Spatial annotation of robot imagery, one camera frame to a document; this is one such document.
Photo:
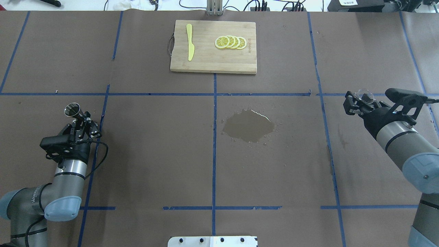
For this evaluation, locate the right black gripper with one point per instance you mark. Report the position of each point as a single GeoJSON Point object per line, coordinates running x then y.
{"type": "Point", "coordinates": [376, 118]}

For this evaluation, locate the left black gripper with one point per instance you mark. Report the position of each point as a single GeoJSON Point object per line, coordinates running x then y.
{"type": "Point", "coordinates": [80, 149]}

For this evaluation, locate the clear glass measuring cup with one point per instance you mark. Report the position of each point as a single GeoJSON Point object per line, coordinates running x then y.
{"type": "Point", "coordinates": [365, 95]}

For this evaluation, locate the steel double jigger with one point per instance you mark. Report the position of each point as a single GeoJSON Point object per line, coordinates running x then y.
{"type": "Point", "coordinates": [74, 110]}

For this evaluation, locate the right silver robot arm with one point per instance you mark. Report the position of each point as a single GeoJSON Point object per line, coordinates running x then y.
{"type": "Point", "coordinates": [392, 126]}

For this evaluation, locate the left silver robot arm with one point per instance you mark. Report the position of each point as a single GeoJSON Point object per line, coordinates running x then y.
{"type": "Point", "coordinates": [29, 209]}

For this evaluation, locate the black box device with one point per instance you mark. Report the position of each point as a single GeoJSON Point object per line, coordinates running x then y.
{"type": "Point", "coordinates": [356, 6]}

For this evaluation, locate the spilled liquid puddle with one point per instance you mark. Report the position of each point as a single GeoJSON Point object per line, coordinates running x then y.
{"type": "Point", "coordinates": [248, 125]}

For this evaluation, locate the back lemon slice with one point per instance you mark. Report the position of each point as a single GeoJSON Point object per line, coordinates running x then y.
{"type": "Point", "coordinates": [242, 43]}

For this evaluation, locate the lemon slice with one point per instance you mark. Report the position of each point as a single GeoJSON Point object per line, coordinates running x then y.
{"type": "Point", "coordinates": [232, 41]}
{"type": "Point", "coordinates": [237, 43]}
{"type": "Point", "coordinates": [222, 42]}
{"type": "Point", "coordinates": [242, 43]}

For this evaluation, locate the front lemon slice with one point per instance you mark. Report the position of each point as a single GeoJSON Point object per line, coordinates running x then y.
{"type": "Point", "coordinates": [222, 42]}

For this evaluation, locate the bamboo cutting board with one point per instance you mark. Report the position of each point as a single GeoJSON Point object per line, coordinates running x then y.
{"type": "Point", "coordinates": [208, 58]}

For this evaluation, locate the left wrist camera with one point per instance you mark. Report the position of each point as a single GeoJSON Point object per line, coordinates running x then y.
{"type": "Point", "coordinates": [56, 144]}

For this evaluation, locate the black handle tool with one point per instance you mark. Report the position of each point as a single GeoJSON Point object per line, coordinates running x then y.
{"type": "Point", "coordinates": [55, 3]}

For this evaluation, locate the aluminium frame post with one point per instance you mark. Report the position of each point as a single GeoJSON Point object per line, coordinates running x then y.
{"type": "Point", "coordinates": [214, 7]}

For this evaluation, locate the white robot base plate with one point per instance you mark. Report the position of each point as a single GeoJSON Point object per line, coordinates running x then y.
{"type": "Point", "coordinates": [213, 241]}

